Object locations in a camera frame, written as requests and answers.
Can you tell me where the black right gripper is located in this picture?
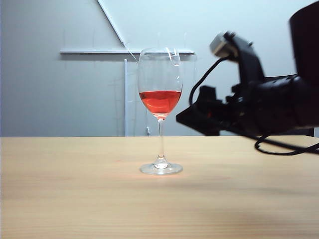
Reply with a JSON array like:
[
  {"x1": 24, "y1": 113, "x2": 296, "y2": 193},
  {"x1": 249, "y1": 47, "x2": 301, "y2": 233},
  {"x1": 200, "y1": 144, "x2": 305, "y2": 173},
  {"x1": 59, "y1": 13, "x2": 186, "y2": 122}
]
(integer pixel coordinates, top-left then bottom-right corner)
[{"x1": 175, "y1": 75, "x2": 300, "y2": 137}]

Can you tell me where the red liquid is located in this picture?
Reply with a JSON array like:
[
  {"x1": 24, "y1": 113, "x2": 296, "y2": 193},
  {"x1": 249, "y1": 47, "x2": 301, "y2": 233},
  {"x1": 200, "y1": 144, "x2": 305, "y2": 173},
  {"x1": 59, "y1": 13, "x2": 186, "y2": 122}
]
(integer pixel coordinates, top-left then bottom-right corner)
[{"x1": 139, "y1": 91, "x2": 182, "y2": 118}]

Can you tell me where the clear stemmed wine goblet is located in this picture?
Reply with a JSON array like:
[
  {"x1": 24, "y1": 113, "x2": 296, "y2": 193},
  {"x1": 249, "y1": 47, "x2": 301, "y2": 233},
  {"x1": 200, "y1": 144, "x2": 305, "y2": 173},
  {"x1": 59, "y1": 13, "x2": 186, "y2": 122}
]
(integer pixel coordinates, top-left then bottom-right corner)
[{"x1": 138, "y1": 47, "x2": 184, "y2": 176}]

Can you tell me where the white vertical bar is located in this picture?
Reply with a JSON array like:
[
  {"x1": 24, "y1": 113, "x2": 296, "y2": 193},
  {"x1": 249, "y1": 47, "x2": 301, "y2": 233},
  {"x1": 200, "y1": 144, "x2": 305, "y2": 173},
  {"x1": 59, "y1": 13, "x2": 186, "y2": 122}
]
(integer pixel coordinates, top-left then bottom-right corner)
[{"x1": 124, "y1": 58, "x2": 129, "y2": 137}]

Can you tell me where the black camera cable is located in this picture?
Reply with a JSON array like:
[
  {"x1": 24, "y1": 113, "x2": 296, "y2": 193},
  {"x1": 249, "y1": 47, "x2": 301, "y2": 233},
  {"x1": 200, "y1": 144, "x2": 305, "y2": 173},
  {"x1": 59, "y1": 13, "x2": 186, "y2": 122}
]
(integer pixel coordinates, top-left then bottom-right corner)
[{"x1": 188, "y1": 56, "x2": 227, "y2": 106}]

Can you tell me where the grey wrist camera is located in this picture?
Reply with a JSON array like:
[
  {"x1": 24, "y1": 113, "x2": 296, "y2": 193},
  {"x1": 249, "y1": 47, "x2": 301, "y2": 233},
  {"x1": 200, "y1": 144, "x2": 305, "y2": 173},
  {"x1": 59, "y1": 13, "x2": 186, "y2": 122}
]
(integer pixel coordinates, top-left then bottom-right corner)
[{"x1": 209, "y1": 31, "x2": 239, "y2": 60}]

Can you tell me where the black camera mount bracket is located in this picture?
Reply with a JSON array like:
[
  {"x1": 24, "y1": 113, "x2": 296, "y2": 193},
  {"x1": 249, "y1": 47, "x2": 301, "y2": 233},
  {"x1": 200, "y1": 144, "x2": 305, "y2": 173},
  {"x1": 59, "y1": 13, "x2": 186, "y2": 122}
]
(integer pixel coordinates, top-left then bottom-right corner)
[{"x1": 233, "y1": 34, "x2": 266, "y2": 85}]

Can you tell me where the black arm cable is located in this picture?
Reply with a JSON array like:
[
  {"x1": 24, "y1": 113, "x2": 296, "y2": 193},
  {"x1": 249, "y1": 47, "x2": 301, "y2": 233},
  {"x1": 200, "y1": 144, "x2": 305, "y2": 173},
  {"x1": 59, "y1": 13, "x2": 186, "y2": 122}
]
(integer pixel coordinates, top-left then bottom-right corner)
[{"x1": 254, "y1": 134, "x2": 319, "y2": 156}]

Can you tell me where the white horizontal wall bar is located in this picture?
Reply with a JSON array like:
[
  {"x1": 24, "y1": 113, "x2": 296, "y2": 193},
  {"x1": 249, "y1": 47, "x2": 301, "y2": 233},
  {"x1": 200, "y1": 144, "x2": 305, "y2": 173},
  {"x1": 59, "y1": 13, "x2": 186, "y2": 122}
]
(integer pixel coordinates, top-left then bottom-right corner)
[{"x1": 59, "y1": 48, "x2": 196, "y2": 55}]

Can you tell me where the white diagonal wall bar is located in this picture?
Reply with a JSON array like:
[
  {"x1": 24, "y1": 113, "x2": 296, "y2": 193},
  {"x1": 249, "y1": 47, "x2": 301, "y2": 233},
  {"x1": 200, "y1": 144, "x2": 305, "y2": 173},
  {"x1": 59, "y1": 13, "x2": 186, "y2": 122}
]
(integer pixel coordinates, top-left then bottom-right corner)
[{"x1": 96, "y1": 0, "x2": 127, "y2": 46}]

